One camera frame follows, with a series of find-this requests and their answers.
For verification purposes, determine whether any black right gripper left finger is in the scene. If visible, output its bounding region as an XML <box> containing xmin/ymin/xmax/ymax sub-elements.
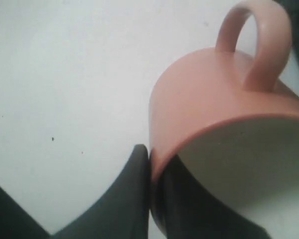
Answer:
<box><xmin>52</xmin><ymin>144</ymin><xmax>150</xmax><ymax>239</ymax></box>

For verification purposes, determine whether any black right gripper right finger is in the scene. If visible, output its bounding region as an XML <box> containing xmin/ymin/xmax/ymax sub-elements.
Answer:
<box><xmin>155</xmin><ymin>155</ymin><xmax>270</xmax><ymax>239</ymax></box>

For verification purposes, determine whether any terracotta pink ceramic mug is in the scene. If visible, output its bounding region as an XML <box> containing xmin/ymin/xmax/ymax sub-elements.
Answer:
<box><xmin>149</xmin><ymin>0</ymin><xmax>299</xmax><ymax>239</ymax></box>

